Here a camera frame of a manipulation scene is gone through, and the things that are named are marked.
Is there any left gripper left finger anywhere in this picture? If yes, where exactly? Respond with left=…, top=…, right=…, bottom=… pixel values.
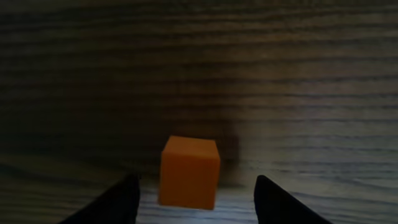
left=58, top=173, right=141, bottom=224

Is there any orange cube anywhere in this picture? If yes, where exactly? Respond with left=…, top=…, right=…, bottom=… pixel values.
left=157, top=135, right=221, bottom=211

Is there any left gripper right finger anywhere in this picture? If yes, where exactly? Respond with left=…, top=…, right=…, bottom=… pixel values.
left=253, top=174, right=335, bottom=224

